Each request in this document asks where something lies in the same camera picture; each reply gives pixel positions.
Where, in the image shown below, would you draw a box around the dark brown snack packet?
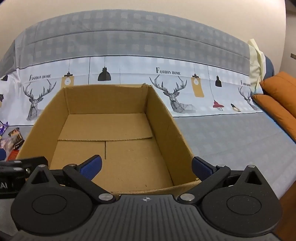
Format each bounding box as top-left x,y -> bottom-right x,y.
8,128 -> 25,150

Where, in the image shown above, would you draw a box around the blue pillow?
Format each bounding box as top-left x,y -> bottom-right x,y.
264,56 -> 275,80

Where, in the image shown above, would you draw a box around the brown cardboard box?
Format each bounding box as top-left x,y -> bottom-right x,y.
16,84 -> 201,194

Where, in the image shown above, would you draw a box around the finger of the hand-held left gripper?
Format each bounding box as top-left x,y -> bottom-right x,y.
0,157 -> 48,174

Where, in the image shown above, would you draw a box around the cream cloth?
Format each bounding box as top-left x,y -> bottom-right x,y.
247,39 -> 266,93

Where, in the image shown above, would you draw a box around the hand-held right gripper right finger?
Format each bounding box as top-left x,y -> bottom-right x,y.
178,157 -> 265,204

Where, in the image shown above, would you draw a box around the pink snack packet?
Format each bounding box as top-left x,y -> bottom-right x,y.
0,138 -> 14,154

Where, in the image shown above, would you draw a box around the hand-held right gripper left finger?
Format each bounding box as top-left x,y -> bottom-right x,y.
28,155 -> 116,204

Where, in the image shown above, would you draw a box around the grey deer-print bedsheet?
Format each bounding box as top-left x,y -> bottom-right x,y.
0,10 -> 292,234

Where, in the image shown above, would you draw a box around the orange snack packet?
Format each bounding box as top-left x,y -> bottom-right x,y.
6,149 -> 23,162

